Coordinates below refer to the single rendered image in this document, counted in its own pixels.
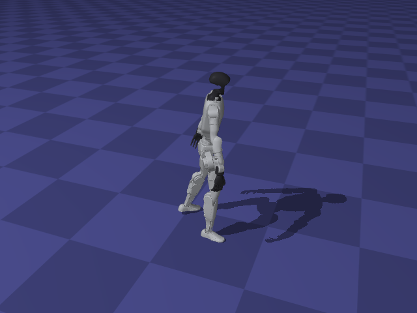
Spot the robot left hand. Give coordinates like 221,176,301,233
190,128,202,148

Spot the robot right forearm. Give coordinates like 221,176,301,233
212,138,225,173

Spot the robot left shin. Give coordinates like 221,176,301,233
184,172,205,207

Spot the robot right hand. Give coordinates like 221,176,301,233
211,166,225,192

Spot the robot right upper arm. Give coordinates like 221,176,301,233
207,106,222,144

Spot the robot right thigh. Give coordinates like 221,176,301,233
203,151,221,203

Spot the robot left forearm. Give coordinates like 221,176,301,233
197,116,203,134

